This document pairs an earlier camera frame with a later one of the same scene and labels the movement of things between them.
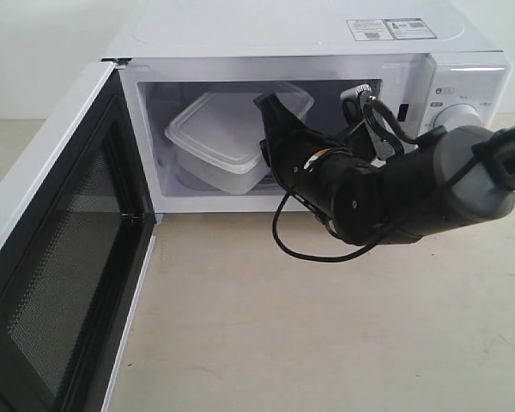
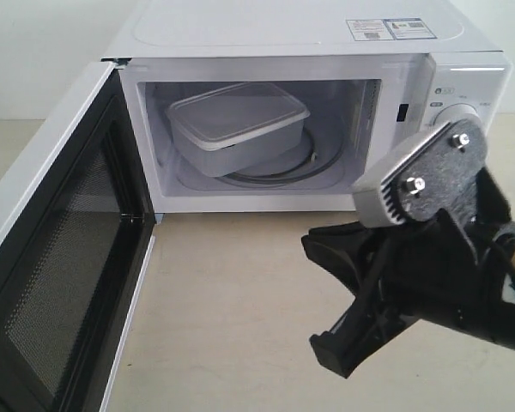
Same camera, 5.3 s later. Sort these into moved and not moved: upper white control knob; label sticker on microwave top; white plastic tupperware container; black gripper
Moved: black gripper; white plastic tupperware container
Not moved: upper white control knob; label sticker on microwave top
